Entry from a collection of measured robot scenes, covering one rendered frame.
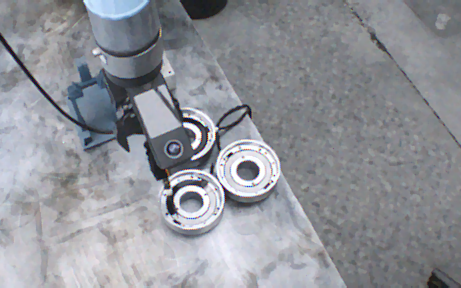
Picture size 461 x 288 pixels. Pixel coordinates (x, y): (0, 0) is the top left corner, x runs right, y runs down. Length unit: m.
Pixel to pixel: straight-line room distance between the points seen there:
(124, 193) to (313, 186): 1.02
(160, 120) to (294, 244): 0.35
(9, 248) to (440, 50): 1.91
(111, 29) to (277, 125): 1.42
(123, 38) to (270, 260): 0.46
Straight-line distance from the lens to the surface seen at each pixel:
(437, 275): 1.73
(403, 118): 2.05
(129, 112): 0.66
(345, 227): 1.78
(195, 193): 0.87
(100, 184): 0.92
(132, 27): 0.54
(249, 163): 0.90
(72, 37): 1.13
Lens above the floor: 1.61
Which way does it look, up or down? 57 degrees down
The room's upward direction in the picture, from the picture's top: 4 degrees counter-clockwise
